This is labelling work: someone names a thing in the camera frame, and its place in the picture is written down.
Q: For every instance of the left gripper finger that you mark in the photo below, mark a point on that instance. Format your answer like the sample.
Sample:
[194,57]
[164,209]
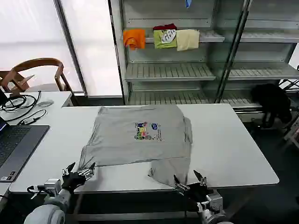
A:
[88,173]
[67,169]

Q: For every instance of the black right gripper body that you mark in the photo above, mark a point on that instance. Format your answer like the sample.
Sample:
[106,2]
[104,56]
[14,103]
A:
[198,191]

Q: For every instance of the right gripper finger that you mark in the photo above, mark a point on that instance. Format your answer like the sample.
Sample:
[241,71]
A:
[181,187]
[202,180]

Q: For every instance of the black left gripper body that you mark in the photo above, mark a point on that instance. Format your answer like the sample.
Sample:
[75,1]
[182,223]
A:
[73,180]

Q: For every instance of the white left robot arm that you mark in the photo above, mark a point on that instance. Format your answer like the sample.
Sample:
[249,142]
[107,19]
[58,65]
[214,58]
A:
[46,213]

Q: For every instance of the grey printed T-shirt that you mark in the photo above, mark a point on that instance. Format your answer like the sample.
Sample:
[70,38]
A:
[130,149]

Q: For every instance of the dark grey laptop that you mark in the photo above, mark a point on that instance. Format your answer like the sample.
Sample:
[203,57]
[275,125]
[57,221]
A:
[21,144]

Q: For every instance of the black bag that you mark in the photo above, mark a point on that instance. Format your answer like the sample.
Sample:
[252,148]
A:
[271,100]

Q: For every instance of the brown wooden chair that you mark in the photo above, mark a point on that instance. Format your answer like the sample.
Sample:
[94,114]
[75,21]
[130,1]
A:
[35,63]

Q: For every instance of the grey metal shelf rack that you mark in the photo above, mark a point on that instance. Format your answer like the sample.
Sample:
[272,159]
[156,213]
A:
[168,72]

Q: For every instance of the white board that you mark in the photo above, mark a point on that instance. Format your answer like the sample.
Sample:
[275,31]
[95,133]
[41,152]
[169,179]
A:
[294,56]

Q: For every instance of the dark window frame post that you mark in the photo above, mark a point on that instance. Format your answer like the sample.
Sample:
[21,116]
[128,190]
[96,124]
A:
[70,46]

